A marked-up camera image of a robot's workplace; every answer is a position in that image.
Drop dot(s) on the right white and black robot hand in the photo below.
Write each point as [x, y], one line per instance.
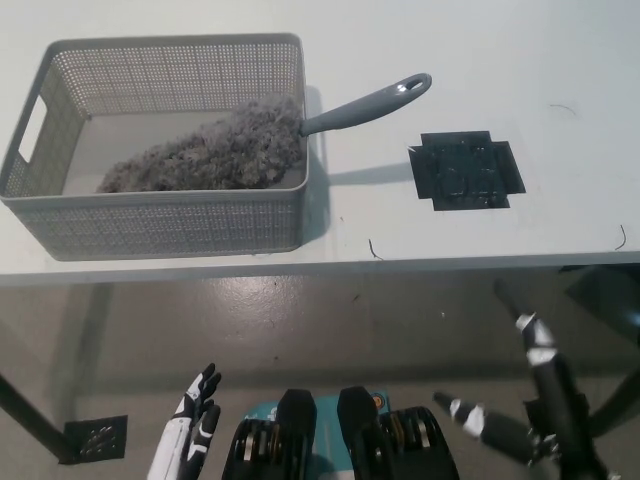
[555, 395]

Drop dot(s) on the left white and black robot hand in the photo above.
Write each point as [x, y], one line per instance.
[181, 430]

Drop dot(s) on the black tape patch on desk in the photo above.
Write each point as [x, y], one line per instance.
[465, 172]

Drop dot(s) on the black metal table leg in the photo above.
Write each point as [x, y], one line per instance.
[617, 405]
[30, 415]

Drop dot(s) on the grey perforated plastic basket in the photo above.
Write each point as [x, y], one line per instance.
[150, 225]

